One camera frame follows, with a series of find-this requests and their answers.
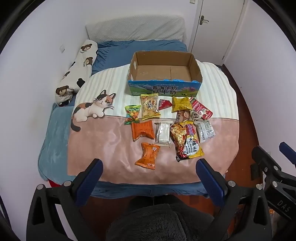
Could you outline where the bear print pillow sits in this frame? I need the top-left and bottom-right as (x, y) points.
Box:
(55, 39), (99, 106)

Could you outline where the printed cardboard box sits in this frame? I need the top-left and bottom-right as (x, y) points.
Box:
(127, 51), (203, 97)

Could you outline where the white headboard cushion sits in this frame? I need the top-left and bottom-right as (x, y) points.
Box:
(85, 16), (187, 43)

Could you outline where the white printed snack packet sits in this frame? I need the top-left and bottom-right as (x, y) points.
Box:
(195, 119), (216, 144)

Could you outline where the red triangular snack packet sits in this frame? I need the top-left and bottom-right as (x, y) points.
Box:
(158, 98), (173, 111)

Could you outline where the red and green snack packet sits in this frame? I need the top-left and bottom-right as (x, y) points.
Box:
(190, 97), (213, 121)

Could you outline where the white door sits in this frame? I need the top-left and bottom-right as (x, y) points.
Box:
(187, 0), (246, 67)

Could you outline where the instant noodle packet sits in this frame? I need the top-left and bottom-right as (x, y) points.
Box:
(170, 120), (205, 162)

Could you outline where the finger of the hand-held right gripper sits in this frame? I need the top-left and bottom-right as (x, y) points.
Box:
(251, 146), (284, 186)
(279, 142), (296, 164)

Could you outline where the cat print striped blanket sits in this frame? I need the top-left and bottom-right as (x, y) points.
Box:
(67, 59), (240, 186)

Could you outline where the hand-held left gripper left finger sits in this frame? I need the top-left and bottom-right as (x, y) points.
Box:
(26, 158), (104, 241)

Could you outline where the clear yellow biscuit packet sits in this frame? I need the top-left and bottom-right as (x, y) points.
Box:
(140, 95), (162, 121)

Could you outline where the yellow snack packet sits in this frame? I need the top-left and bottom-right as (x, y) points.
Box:
(171, 96), (192, 113)

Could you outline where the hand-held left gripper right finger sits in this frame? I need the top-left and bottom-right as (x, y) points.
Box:
(196, 159), (272, 241)

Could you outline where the orange snack packet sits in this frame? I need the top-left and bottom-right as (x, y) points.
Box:
(135, 142), (161, 170)
(131, 120), (155, 141)

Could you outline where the dark grey fleece clothing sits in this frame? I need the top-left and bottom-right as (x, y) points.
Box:
(106, 201), (216, 241)

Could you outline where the silver white snack packet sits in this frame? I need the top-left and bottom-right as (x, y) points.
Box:
(154, 120), (173, 145)

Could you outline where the green candy packet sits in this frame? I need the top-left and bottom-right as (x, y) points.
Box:
(124, 105), (142, 126)

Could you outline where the light blue blanket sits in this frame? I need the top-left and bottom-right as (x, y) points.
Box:
(38, 103), (77, 184)

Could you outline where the brown shrimp snack packet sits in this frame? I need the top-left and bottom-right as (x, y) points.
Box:
(176, 110), (191, 125)

